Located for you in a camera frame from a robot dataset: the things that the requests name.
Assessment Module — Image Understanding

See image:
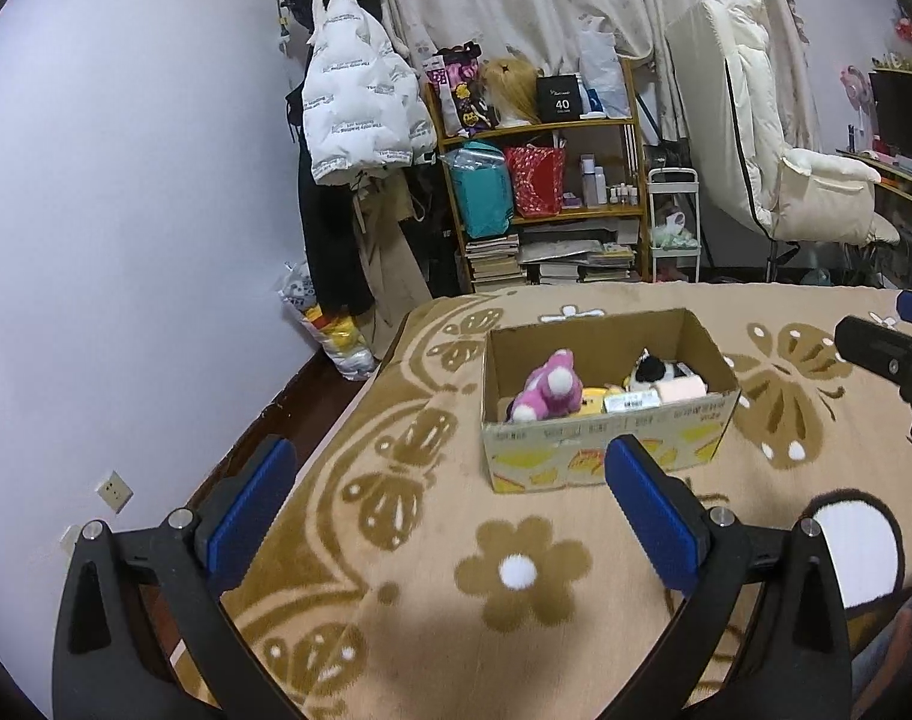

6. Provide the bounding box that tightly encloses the black white panda plush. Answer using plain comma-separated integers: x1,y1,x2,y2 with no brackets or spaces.
623,349,695,392

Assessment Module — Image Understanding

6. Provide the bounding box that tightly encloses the pink bear plush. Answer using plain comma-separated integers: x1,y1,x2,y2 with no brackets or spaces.
508,349,583,422

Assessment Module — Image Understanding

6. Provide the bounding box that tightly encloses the right hand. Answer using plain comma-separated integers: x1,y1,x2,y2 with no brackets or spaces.
851,595,912,718

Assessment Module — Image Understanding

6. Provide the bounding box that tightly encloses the cardboard box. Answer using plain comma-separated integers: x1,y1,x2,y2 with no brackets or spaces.
481,309,741,494

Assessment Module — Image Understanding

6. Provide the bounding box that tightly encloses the white rolling cart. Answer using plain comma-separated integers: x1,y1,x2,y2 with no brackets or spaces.
646,167,703,283

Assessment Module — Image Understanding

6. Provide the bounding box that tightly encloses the yellow bear plush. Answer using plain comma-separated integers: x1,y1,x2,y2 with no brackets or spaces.
577,385,623,416

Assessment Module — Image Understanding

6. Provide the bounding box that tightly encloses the plastic bag of toys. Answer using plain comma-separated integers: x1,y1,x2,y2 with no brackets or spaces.
277,263,376,380

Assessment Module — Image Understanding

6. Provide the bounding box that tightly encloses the white padded chair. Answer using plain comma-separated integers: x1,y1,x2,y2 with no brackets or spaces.
666,0,900,281

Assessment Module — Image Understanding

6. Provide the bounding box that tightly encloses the wooden shelf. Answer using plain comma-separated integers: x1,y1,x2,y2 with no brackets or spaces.
425,43,646,293

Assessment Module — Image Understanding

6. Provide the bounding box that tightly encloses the red bag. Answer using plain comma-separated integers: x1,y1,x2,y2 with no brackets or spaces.
505,145,565,220

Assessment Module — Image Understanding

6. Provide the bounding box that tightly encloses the stack of books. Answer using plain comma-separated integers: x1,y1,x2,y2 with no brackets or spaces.
466,234,526,293

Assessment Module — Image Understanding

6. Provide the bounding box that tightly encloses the black box number 40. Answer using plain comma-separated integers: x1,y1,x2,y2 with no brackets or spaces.
536,75,583,124

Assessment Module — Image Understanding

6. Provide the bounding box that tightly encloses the teal bag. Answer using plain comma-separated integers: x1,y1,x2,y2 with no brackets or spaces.
443,142,515,239

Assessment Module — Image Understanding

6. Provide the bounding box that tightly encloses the blonde wig head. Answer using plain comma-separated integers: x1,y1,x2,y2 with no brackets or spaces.
481,57,539,128

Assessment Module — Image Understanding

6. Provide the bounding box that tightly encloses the beige hanging coat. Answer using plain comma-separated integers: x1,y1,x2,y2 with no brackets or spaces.
353,171,431,361

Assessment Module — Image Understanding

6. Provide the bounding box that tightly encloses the white puffer jacket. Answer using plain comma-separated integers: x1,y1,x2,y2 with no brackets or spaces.
301,0,436,185

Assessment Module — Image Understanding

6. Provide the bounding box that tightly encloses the wall socket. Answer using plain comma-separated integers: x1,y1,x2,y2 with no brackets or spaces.
59,525,82,556
95,472,134,515

